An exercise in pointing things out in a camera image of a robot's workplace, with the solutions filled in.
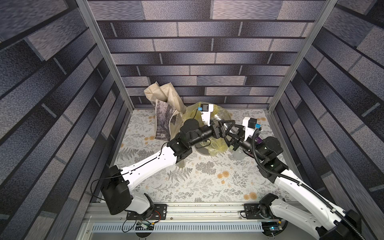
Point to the green circuit board right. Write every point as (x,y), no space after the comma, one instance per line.
(271,227)

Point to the aluminium frame post left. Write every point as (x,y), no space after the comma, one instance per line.
(98,36)

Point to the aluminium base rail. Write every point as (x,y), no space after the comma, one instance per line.
(181,218)

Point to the yellow plastic trash bag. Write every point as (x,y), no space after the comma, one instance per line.
(217,146)

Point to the clear jar of mung beans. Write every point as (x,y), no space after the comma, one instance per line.
(239,155)

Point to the aluminium frame post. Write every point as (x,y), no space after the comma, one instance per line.
(98,36)
(318,24)

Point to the aluminium frame post right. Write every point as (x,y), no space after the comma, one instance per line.
(318,24)

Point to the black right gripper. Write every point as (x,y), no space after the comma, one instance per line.
(237,140)

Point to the green circuit board left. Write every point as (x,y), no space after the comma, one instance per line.
(144,226)

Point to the green circuit board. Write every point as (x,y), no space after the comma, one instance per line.
(144,226)
(271,227)

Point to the beige printed tote bag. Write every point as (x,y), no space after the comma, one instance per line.
(169,109)

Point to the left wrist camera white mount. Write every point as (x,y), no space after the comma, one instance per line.
(206,110)

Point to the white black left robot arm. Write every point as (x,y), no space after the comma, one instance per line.
(118,184)

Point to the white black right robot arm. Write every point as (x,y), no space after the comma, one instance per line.
(322,219)

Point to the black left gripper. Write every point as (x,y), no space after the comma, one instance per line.
(220,133)

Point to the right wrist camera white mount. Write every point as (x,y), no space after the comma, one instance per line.
(250,126)

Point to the grey trash bin base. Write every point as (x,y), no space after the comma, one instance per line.
(202,150)

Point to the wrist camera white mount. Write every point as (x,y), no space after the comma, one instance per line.
(206,110)
(250,126)

